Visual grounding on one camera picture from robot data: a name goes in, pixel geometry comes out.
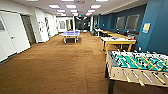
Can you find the blue ping pong table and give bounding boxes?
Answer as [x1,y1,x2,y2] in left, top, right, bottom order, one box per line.
[58,30,81,44]

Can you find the small white table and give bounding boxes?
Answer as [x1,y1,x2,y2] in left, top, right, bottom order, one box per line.
[94,29,104,37]

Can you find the glass entrance doors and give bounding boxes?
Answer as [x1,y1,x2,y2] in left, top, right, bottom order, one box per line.
[75,16,92,32]

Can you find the white work table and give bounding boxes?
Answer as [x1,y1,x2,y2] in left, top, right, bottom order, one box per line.
[100,35,138,53]

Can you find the square ceiling light panel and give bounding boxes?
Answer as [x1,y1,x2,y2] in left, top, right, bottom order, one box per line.
[69,9,78,14]
[85,9,95,14]
[56,9,66,14]

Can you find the green foosball table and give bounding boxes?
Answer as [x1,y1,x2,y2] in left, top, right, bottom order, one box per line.
[104,49,168,94]

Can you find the white room door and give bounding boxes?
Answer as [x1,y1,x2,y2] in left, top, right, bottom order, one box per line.
[0,11,32,63]

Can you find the interior glass wall window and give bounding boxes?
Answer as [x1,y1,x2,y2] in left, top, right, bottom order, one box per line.
[115,15,126,30]
[125,13,141,32]

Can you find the beige framed wall notice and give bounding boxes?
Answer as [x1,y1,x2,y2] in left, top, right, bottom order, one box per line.
[142,22,151,34]

